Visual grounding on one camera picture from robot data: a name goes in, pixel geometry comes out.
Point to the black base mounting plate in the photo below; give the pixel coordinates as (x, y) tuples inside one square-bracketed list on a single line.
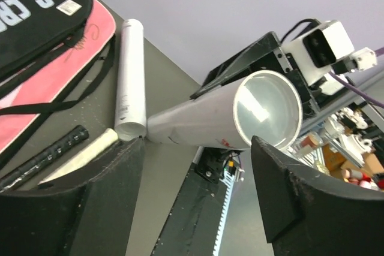
[(197, 219)]

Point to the black badminton racket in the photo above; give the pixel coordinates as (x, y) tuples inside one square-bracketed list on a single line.
[(33, 166)]

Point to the white shuttlecock tube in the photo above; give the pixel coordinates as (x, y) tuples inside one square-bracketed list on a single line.
[(130, 112), (264, 104)]

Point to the pink racket bag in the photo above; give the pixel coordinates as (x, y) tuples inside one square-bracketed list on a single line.
[(55, 81)]

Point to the black Crossway racket bag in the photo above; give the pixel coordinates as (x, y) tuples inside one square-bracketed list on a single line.
[(31, 28)]

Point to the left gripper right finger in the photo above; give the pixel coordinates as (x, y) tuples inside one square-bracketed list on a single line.
[(306, 212)]

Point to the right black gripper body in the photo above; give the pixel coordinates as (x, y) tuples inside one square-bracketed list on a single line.
[(263, 54)]

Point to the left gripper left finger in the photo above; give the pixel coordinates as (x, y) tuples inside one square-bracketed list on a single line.
[(86, 212)]

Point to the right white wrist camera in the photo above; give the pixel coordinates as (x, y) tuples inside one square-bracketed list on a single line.
[(322, 50)]

